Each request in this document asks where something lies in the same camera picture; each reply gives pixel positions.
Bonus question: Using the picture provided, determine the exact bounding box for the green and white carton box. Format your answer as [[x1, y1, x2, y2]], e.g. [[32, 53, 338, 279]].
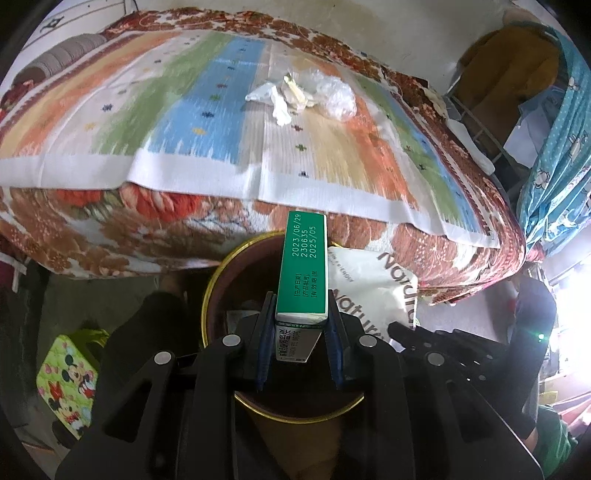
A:
[[276, 211, 329, 363]]

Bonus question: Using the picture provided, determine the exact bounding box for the white Natural paper bag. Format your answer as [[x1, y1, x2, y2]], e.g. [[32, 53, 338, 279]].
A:
[[328, 247, 419, 344]]

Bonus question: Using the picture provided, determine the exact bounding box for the white tissue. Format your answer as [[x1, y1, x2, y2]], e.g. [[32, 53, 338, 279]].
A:
[[245, 82, 293, 127]]

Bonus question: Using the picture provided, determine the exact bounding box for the yellow wrapper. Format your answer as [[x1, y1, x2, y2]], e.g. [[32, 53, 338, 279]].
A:
[[280, 74, 317, 113]]

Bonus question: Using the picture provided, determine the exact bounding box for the clear plastic bag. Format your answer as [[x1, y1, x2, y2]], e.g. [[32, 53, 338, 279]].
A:
[[300, 69, 356, 122]]

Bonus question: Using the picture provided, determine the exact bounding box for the brown gold-rimmed trash bin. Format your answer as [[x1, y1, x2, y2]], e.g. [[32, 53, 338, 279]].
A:
[[201, 232, 363, 424]]

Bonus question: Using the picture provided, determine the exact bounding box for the green sleeve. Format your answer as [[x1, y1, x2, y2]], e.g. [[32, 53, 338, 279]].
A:
[[524, 406, 578, 479]]

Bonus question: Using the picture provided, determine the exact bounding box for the blue patterned hanging cloth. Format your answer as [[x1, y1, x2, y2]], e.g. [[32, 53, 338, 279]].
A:
[[516, 26, 590, 255]]

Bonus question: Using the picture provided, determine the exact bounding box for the Mickey Mouse green stool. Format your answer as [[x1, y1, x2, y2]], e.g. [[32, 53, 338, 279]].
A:
[[36, 329, 109, 440]]

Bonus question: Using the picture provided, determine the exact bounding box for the white folded cloth on rack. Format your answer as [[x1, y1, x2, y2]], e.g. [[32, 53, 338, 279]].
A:
[[446, 119, 495, 176]]

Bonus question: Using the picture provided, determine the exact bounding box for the striped colourful bed cover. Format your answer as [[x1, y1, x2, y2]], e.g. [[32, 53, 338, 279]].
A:
[[1, 29, 500, 248]]

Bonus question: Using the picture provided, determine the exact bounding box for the metal clothes rack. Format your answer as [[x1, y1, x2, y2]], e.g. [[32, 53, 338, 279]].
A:
[[444, 76, 529, 203]]

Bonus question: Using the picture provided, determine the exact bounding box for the mustard yellow hanging garment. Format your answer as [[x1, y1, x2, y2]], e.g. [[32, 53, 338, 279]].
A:
[[454, 25, 560, 143]]

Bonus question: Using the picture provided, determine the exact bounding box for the grey striped bolster pillow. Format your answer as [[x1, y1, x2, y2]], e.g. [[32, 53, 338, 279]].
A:
[[13, 33, 107, 85]]

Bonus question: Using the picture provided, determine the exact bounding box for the white headboard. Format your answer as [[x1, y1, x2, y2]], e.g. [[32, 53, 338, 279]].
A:
[[23, 0, 138, 49]]

